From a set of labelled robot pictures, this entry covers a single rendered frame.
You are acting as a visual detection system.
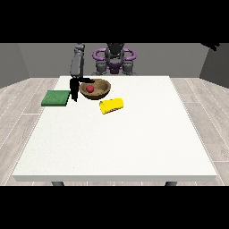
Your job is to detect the green square pad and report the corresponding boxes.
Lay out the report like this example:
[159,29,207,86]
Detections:
[40,89,72,107]

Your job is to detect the brown wooden bowl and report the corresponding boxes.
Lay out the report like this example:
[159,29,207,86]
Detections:
[78,78,112,101]

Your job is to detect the grey robot trunk purple rings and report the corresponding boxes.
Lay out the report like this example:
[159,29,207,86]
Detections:
[91,43,139,76]

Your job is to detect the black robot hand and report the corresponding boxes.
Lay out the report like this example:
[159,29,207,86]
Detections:
[69,76,96,103]
[200,43,221,51]

